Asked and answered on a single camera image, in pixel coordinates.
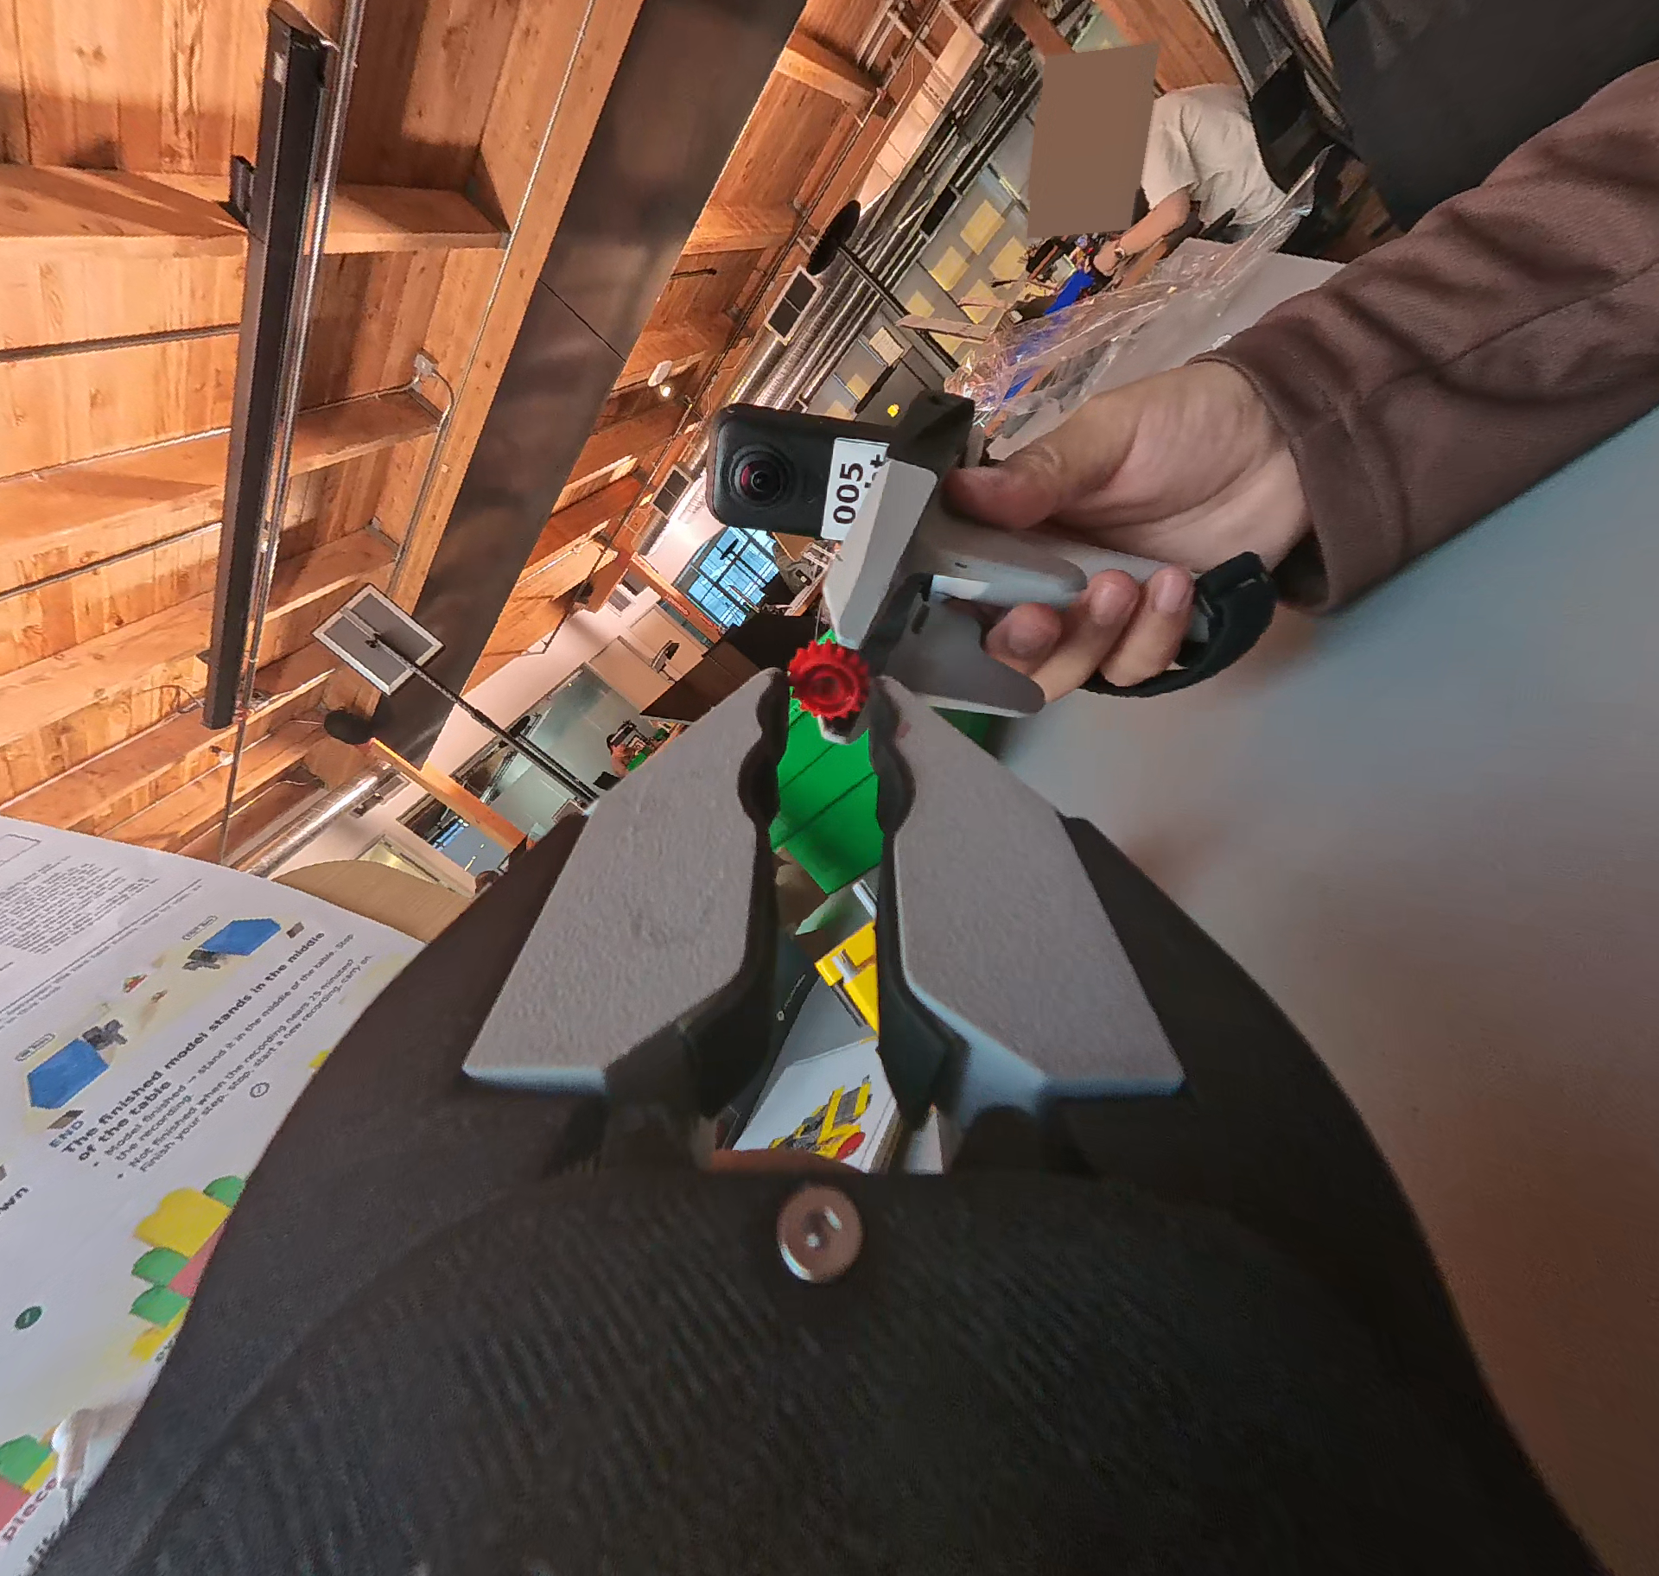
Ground clear plastic bags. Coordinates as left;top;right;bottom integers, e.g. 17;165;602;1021
939;241;1303;437

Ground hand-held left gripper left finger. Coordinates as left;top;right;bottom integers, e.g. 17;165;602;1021
459;674;792;1117

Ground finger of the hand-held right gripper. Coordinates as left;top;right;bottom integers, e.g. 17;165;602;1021
892;576;1048;719
820;459;941;646

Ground black ceiling light track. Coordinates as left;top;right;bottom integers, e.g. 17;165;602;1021
200;0;341;733

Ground person's right forearm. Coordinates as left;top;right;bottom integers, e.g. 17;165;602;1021
1198;59;1659;615

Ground lego instruction booklet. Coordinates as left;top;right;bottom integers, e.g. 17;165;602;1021
731;1037;902;1176

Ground person's right hand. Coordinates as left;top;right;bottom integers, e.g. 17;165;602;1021
944;358;1313;702

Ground yellow lego bulldozer model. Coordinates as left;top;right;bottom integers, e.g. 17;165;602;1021
815;919;885;1035

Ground square ceiling lamp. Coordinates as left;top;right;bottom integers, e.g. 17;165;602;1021
311;583;444;696

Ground task instruction sign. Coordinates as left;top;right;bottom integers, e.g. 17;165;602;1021
0;817;430;1558

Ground red lego gear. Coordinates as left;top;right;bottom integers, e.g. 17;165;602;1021
789;641;868;721

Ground green plastic bin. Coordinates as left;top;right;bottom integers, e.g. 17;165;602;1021
767;708;909;891

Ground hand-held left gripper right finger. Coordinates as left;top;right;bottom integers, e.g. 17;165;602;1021
870;680;1191;1130

